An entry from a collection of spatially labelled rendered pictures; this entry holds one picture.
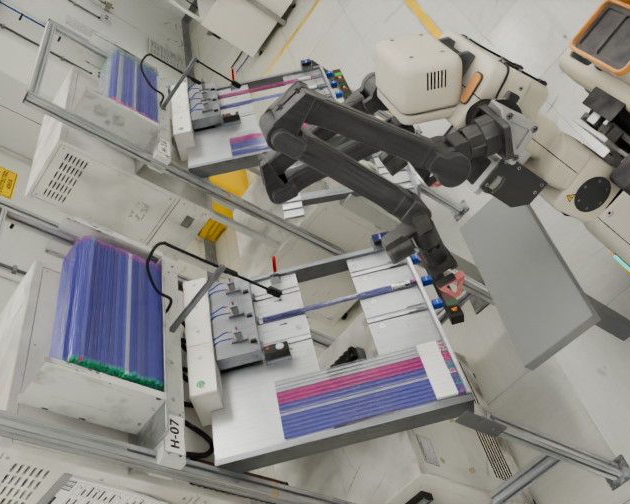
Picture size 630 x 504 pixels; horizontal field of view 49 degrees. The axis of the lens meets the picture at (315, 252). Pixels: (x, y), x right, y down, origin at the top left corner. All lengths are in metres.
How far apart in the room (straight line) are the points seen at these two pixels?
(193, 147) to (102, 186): 0.43
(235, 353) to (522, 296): 0.86
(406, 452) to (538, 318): 0.58
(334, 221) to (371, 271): 0.96
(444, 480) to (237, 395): 0.68
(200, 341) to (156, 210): 1.10
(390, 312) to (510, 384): 0.82
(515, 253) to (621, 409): 0.68
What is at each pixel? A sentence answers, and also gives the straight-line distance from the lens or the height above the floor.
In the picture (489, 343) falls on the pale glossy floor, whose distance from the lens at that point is 2.95.
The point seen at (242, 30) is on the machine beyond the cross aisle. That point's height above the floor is 0.28.
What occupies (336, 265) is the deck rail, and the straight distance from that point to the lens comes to 2.37.
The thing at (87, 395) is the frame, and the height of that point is 1.57.
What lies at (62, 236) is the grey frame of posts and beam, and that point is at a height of 1.69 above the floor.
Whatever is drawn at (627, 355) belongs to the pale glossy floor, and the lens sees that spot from 2.59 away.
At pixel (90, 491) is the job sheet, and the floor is 1.45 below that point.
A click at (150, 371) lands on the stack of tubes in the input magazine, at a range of 1.90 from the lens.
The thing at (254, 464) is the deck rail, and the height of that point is 1.11.
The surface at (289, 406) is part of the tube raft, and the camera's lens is 1.97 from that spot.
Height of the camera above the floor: 2.13
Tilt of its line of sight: 30 degrees down
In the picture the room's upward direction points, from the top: 64 degrees counter-clockwise
